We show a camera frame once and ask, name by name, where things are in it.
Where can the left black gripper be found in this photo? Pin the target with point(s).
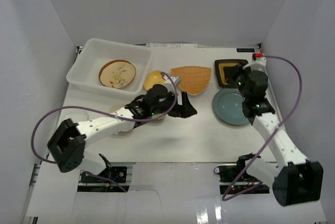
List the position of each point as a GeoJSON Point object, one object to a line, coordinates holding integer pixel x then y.
{"type": "Point", "coordinates": [178, 105]}

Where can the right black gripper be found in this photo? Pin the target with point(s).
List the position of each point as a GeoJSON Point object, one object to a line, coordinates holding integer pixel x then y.
{"type": "Point", "coordinates": [238, 69]}

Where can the blue-grey round plate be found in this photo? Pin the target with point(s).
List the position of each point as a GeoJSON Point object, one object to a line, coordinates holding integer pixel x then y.
{"type": "Point", "coordinates": [227, 106]}

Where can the bird painted cream plate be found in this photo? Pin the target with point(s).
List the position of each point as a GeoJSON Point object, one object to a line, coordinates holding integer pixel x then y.
{"type": "Point", "coordinates": [117, 74]}

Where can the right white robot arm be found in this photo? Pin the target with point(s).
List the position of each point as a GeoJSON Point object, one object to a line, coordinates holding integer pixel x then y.
{"type": "Point", "coordinates": [296, 180]}

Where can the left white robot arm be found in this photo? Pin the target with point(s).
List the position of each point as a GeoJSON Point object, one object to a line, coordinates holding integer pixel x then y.
{"type": "Point", "coordinates": [69, 144]}

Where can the white plastic bin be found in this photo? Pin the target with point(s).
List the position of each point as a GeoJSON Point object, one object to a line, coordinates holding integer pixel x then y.
{"type": "Point", "coordinates": [96, 53]}

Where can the black square amber plate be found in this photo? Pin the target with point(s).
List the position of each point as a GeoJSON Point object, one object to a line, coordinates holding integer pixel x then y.
{"type": "Point", "coordinates": [219, 70]}

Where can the blue label sticker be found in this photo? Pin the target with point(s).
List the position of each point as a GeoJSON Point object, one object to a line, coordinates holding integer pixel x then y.
{"type": "Point", "coordinates": [245, 50]}

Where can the orange woven fan basket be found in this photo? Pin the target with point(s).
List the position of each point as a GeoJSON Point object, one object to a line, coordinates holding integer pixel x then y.
{"type": "Point", "coordinates": [194, 79]}

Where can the yellow square panda dish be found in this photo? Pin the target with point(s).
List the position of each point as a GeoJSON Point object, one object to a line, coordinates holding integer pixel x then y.
{"type": "Point", "coordinates": [153, 78]}

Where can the papers at table back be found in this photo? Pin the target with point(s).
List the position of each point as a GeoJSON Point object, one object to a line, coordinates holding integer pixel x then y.
{"type": "Point", "coordinates": [171, 45]}

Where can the cream square panda dish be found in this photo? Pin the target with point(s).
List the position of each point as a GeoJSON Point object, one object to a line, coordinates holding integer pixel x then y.
{"type": "Point", "coordinates": [112, 110]}

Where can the clear glass square dish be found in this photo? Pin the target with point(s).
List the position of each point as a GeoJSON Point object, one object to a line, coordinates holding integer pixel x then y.
{"type": "Point", "coordinates": [77, 116]}

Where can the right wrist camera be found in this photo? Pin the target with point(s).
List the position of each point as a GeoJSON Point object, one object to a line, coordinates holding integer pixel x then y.
{"type": "Point", "coordinates": [258, 62]}

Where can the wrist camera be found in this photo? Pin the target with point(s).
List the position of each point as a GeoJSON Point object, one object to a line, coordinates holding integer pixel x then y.
{"type": "Point", "coordinates": [171, 80]}
{"type": "Point", "coordinates": [258, 62]}

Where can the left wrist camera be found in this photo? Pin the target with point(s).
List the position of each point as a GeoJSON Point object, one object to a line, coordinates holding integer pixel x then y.
{"type": "Point", "coordinates": [171, 80]}

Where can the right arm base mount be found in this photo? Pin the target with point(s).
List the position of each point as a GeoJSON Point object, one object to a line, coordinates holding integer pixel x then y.
{"type": "Point", "coordinates": [227, 173]}

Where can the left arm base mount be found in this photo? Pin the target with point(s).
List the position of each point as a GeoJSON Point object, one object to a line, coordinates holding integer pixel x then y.
{"type": "Point", "coordinates": [115, 173]}

